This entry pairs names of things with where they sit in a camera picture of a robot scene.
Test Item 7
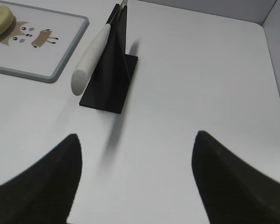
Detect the cleaver with white handle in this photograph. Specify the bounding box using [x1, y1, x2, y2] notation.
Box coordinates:
[71, 0, 127, 96]

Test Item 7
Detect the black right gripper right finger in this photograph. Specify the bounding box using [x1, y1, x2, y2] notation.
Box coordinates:
[191, 131, 280, 224]

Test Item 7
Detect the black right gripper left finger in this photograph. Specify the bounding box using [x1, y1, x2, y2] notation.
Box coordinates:
[0, 134, 82, 224]

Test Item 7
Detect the yellow banana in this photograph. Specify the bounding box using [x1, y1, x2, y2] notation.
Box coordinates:
[0, 6, 15, 35]

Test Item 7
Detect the black knife stand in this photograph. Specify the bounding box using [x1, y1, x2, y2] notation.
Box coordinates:
[79, 4, 138, 114]

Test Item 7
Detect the white grey-rimmed cutting board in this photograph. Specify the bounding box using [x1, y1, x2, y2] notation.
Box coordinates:
[0, 0, 89, 83]

